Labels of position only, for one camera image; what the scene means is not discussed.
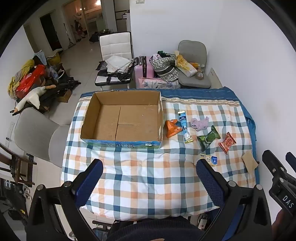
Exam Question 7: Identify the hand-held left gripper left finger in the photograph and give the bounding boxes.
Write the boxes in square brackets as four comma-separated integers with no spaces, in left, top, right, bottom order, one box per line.
[25,159,104,241]

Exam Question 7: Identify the pink and purple cloth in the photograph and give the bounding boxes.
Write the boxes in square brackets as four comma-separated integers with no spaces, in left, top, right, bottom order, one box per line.
[190,116,210,132]

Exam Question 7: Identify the small white and blue packet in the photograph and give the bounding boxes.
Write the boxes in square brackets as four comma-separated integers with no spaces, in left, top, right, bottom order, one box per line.
[197,153,219,166]

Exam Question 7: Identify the black and white patterned bag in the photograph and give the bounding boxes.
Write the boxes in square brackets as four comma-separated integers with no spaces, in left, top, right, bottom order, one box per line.
[149,53,179,82]

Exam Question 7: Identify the yellow and white bag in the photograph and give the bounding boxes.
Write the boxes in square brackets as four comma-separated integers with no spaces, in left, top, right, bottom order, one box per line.
[175,54,198,77]

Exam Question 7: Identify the person's dark clothing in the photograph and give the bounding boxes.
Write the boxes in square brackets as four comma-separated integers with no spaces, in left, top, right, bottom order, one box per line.
[106,217,204,241]

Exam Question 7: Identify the grey fabric chair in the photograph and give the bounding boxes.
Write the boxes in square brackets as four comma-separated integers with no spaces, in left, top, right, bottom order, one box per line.
[14,108,71,169]
[178,40,211,89]

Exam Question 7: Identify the white and blue tube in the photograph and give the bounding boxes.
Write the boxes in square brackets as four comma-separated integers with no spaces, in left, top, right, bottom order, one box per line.
[178,110,194,144]

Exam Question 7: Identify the brown paper packet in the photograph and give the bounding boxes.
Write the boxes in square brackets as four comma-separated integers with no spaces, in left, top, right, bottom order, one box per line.
[241,152,259,173]

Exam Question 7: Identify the red plastic bag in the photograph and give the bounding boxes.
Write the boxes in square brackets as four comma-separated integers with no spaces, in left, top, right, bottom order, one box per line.
[16,65,46,93]

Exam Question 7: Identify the orange snack packet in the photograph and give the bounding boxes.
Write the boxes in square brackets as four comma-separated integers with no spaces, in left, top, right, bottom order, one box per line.
[166,119,183,139]

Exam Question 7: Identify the person's right forearm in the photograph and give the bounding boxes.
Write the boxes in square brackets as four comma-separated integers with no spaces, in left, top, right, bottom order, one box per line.
[275,208,296,241]

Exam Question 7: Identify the plaid blanket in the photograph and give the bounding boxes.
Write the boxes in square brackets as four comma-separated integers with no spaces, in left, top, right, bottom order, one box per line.
[60,86,259,221]

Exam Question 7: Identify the silver foil bags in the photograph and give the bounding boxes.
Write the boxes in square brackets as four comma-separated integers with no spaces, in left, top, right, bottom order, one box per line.
[105,56,135,74]

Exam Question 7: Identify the white goose plush toy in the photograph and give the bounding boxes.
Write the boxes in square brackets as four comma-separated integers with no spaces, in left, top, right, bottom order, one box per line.
[12,85,57,114]

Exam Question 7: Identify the open cardboard box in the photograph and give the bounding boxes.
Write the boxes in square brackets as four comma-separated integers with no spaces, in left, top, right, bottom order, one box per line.
[80,90,164,149]

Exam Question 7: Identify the white padded chair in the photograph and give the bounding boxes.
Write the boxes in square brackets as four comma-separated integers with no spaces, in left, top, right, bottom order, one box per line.
[94,32,135,90]

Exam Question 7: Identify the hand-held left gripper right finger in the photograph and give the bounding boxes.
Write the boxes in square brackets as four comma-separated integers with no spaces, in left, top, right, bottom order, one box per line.
[196,159,272,241]

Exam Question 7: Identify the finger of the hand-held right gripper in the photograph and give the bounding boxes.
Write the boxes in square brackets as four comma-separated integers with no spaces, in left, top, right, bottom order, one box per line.
[262,150,287,179]
[285,152,296,173]

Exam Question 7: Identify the pink suitcase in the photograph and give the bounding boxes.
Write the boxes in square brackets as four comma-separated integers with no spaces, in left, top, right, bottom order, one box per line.
[134,56,155,88]

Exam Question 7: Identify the dark wooden chair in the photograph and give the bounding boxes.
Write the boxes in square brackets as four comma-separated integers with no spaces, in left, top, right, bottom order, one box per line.
[0,142,37,188]

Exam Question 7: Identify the green snack packet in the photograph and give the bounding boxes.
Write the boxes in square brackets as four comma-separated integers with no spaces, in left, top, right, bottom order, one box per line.
[196,125,221,149]

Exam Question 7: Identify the red snack packet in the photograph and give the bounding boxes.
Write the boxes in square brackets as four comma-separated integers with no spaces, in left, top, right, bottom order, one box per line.
[218,132,236,155]

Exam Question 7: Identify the yellow cloth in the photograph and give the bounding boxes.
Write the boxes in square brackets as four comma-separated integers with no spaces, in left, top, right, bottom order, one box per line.
[8,59,35,97]

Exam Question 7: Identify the floral pink bag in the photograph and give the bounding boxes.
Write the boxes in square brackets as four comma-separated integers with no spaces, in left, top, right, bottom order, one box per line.
[138,77,181,90]

